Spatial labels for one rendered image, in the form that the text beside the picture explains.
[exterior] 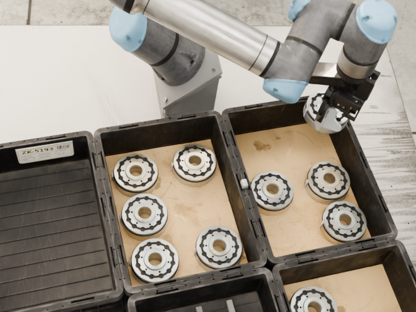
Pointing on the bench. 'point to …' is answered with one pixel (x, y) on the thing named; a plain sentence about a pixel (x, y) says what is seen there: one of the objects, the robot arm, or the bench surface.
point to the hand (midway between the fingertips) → (320, 117)
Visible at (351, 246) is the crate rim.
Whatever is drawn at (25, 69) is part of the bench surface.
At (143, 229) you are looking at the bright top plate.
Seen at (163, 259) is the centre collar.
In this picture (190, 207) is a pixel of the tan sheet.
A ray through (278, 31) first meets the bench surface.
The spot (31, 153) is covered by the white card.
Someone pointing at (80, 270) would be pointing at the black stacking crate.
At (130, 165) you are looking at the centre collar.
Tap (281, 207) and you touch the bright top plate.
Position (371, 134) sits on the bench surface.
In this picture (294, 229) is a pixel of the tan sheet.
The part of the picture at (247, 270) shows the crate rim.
